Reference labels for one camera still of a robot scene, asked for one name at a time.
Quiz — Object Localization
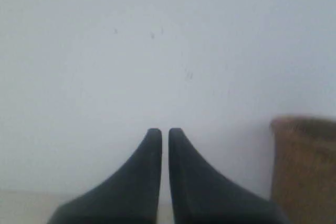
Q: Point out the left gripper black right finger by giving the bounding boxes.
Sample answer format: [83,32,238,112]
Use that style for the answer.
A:
[169,128,289,223]

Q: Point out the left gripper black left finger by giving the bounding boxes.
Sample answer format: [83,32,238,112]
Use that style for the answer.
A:
[49,129,162,223]

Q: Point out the brown woven wicker basket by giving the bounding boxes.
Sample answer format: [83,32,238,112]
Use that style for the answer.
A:
[270,115,335,223]

